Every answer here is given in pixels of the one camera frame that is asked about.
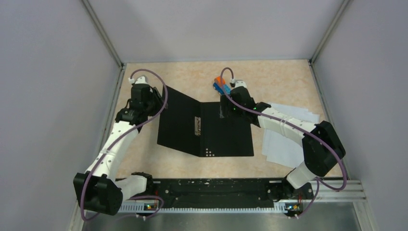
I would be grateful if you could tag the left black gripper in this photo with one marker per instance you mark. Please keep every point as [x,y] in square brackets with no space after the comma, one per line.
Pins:
[155,94]

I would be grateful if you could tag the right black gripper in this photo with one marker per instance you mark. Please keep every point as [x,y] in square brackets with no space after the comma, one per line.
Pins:
[226,102]

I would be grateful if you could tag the teal and black folder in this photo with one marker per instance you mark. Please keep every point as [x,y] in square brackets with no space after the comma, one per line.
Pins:
[196,128]

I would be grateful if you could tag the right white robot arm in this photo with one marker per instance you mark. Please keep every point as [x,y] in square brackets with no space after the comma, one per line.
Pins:
[322,148]

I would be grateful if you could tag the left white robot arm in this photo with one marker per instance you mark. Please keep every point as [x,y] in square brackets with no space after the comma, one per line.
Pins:
[97,189]

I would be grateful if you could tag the blue orange toy car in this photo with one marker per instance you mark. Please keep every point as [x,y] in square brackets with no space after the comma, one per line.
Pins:
[220,85]

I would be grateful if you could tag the white printed paper sheets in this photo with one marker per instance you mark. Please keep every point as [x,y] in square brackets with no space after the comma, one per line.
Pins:
[281,150]

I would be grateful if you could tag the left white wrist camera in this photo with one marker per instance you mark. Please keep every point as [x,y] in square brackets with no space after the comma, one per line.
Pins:
[140,80]

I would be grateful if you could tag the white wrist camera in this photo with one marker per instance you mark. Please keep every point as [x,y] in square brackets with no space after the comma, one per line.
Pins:
[235,83]
[140,80]

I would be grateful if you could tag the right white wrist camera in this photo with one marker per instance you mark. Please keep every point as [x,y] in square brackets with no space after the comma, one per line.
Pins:
[235,83]

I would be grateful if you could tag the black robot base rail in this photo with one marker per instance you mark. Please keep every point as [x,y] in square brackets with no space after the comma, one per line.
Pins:
[227,193]

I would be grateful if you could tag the white slotted cable duct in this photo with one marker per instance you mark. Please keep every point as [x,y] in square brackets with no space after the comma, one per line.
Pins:
[134,207]

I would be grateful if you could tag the aluminium frame profile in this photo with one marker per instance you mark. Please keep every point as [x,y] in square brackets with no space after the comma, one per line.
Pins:
[353,192]

